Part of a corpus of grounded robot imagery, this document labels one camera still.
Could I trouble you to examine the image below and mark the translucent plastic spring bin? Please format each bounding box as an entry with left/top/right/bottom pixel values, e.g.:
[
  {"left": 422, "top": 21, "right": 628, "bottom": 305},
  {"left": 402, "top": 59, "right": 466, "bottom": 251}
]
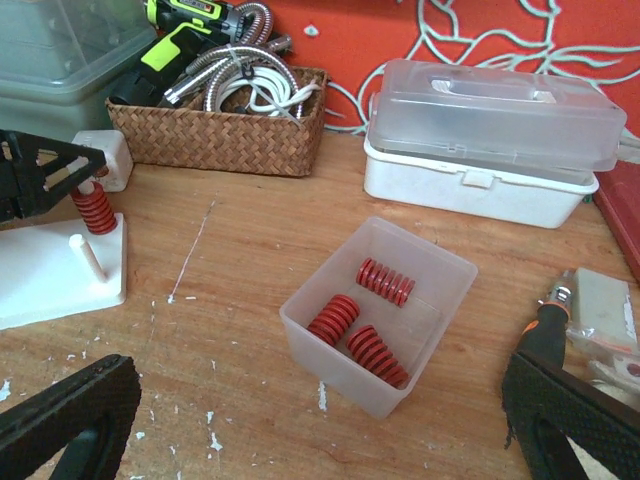
[{"left": 280, "top": 217, "right": 478, "bottom": 418}]

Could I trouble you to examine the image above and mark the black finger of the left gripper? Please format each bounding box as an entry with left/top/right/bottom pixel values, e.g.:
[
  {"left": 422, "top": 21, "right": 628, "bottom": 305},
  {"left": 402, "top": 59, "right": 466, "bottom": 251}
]
[{"left": 1, "top": 130, "right": 106, "bottom": 220}]

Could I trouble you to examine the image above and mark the red book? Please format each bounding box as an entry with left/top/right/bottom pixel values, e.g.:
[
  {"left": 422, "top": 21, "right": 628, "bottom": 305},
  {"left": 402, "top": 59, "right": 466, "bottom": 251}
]
[{"left": 594, "top": 161, "right": 640, "bottom": 282}]

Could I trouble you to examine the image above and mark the red spring left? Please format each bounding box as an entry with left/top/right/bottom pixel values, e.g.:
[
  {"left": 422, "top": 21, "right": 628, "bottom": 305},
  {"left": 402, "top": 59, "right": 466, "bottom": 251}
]
[{"left": 307, "top": 294, "right": 360, "bottom": 347}]

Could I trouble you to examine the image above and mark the small grey metal box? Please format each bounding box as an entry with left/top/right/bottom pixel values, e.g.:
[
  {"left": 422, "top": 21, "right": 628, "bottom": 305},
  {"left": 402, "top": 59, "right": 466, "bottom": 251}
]
[{"left": 567, "top": 268, "right": 639, "bottom": 353}]

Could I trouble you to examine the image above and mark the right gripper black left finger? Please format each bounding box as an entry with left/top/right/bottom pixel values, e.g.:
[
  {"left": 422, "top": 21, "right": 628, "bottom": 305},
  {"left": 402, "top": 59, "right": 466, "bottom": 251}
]
[{"left": 1, "top": 354, "right": 141, "bottom": 479}]

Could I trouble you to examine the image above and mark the flexible metal hose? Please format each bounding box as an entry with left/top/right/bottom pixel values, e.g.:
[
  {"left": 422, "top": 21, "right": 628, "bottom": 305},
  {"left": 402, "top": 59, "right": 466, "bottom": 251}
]
[{"left": 162, "top": 2, "right": 305, "bottom": 119}]

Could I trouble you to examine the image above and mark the woven wicker basket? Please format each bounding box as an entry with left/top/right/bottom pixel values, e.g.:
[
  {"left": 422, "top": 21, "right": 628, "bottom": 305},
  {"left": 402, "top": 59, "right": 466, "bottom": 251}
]
[{"left": 106, "top": 67, "right": 329, "bottom": 177}]

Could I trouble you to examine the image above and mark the large red spring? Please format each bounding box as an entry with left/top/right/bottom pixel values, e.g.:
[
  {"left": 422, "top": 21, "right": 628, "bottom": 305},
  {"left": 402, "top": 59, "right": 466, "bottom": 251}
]
[{"left": 70, "top": 181, "right": 118, "bottom": 235}]

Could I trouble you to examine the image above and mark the white work glove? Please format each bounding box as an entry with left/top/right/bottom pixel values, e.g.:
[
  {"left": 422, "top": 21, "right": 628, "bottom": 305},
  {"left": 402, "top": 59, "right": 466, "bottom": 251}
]
[{"left": 567, "top": 327, "right": 639, "bottom": 396}]

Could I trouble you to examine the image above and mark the red spring front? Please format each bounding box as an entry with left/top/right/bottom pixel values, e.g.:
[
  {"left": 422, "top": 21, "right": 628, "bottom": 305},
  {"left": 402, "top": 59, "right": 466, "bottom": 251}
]
[{"left": 346, "top": 325, "right": 410, "bottom": 389}]

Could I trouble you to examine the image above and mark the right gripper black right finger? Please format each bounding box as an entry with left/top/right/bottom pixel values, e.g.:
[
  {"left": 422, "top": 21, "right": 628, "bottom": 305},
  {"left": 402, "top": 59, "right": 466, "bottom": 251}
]
[{"left": 502, "top": 351, "right": 639, "bottom": 479}]

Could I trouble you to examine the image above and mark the red spring far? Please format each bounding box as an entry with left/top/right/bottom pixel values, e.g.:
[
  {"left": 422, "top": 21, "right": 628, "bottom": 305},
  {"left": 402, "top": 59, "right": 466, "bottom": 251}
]
[{"left": 355, "top": 257, "right": 416, "bottom": 308}]

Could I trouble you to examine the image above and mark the white coiled cable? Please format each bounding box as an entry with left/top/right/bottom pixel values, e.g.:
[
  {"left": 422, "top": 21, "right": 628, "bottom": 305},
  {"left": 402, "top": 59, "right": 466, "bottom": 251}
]
[{"left": 217, "top": 67, "right": 321, "bottom": 121}]

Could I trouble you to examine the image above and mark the white cube power adapter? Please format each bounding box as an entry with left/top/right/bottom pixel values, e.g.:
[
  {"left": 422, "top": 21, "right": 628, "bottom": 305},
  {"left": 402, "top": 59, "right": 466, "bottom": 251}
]
[{"left": 72, "top": 130, "right": 133, "bottom": 192}]

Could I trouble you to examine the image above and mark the white peg fixture base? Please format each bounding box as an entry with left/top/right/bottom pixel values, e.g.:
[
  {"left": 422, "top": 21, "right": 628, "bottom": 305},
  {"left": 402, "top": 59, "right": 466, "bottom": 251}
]
[{"left": 1, "top": 213, "right": 127, "bottom": 329}]

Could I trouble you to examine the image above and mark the green black cordless drill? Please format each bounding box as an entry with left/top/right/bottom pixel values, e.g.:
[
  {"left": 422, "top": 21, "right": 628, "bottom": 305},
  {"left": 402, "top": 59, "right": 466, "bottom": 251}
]
[{"left": 109, "top": 1, "right": 243, "bottom": 107}]

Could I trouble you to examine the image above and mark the white clear-lid storage box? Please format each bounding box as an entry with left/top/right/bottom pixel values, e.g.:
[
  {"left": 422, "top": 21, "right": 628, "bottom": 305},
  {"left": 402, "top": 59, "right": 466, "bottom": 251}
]
[{"left": 364, "top": 59, "right": 627, "bottom": 229}]

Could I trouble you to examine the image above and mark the grey plastic toolbox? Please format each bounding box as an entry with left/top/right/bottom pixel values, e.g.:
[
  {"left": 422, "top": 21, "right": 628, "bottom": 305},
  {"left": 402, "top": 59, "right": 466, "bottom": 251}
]
[{"left": 1, "top": 0, "right": 155, "bottom": 141}]

